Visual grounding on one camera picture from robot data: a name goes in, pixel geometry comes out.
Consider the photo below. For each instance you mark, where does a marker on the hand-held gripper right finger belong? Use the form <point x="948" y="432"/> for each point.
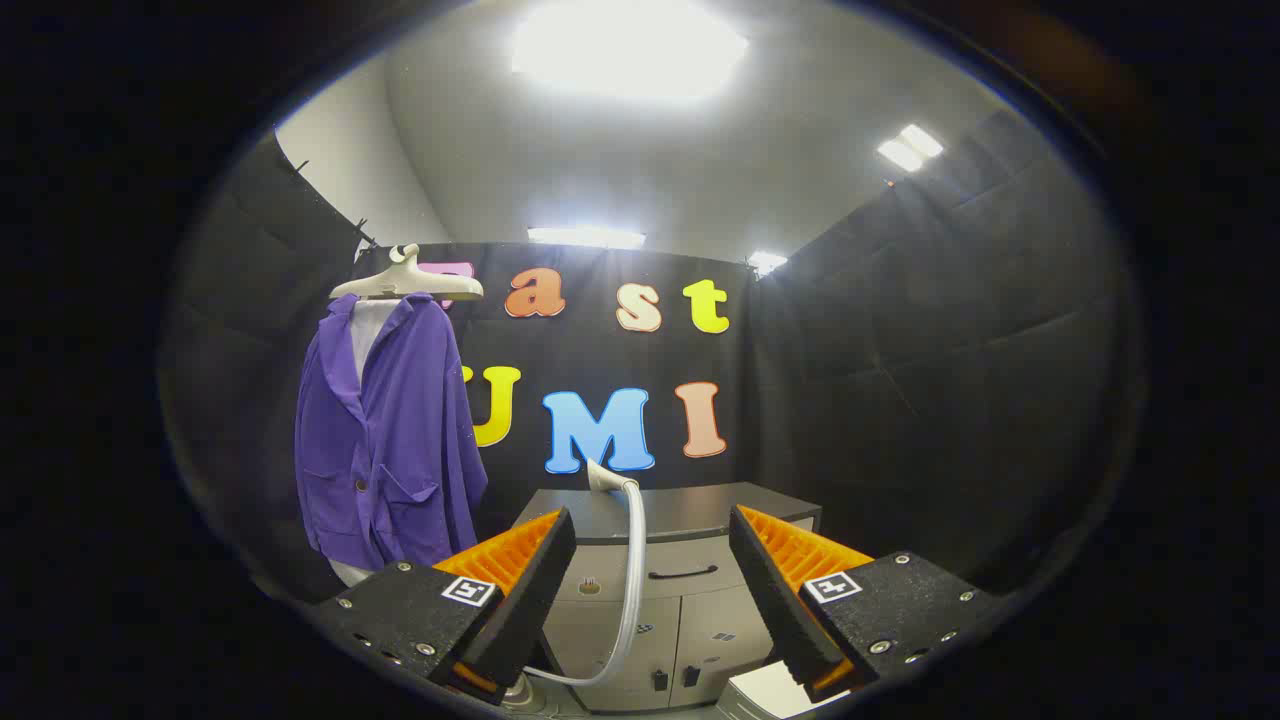
<point x="775" y="600"/>

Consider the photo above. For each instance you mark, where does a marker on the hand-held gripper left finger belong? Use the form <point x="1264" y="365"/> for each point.
<point x="530" y="590"/>

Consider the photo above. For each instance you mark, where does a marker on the grey garment steamer base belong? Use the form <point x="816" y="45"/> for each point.
<point x="520" y="695"/>

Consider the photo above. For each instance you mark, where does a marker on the white garment form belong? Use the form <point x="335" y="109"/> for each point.
<point x="368" y="330"/>

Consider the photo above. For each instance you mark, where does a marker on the white clothes hanger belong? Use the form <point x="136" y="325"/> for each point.
<point x="410" y="284"/>

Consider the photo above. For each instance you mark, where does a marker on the white flat box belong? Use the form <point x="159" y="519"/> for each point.
<point x="770" y="692"/>

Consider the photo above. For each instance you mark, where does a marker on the grey cabinet with black top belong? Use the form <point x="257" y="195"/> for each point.
<point x="690" y="510"/>

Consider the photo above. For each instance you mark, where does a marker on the large ceiling light panel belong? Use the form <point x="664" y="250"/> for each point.
<point x="628" y="45"/>

